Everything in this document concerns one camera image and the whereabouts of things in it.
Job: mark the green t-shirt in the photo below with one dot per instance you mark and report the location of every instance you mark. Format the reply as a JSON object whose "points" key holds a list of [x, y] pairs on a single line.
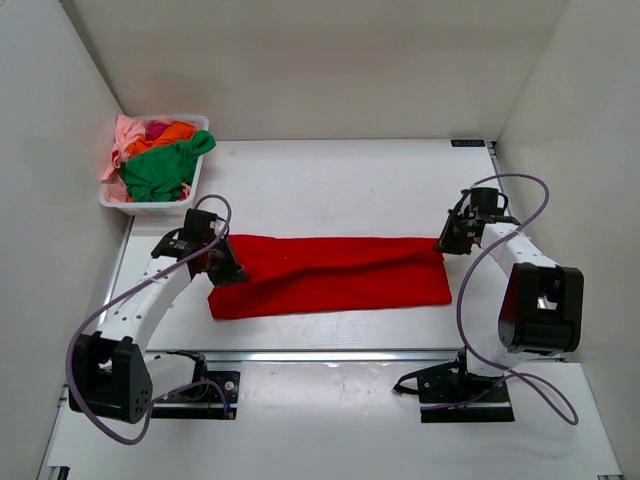
{"points": [[164, 174]]}

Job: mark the white plastic laundry basket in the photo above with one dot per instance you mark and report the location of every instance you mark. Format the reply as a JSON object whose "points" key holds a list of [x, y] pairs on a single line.
{"points": [[176, 207]]}

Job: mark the small black table label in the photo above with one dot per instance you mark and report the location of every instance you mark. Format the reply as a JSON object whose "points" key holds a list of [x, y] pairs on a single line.
{"points": [[467, 143]]}

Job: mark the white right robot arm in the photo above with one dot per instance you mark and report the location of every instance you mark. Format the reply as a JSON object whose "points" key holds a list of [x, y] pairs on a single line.
{"points": [[541, 311]]}

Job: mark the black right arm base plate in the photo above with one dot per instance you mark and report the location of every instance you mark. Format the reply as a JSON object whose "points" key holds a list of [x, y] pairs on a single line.
{"points": [[449, 394]]}

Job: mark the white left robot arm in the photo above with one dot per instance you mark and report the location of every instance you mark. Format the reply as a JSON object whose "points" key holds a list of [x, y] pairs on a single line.
{"points": [[109, 374]]}

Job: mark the orange t-shirt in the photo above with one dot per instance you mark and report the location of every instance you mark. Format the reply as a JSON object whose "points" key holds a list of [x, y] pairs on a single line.
{"points": [[178, 131]]}

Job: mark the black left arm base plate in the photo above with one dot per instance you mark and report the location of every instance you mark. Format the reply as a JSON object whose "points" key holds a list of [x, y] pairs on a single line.
{"points": [[205, 402]]}

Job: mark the magenta t-shirt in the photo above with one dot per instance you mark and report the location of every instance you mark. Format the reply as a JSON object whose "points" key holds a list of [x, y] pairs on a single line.
{"points": [[155, 129]]}

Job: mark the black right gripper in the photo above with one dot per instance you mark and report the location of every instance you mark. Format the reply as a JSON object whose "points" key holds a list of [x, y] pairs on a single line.
{"points": [[446, 244]]}

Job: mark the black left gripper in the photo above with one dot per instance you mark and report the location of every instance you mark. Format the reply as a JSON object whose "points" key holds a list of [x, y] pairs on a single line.
{"points": [[233, 272]]}

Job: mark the red t-shirt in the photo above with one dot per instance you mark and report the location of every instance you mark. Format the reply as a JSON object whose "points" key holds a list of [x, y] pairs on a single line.
{"points": [[331, 274]]}

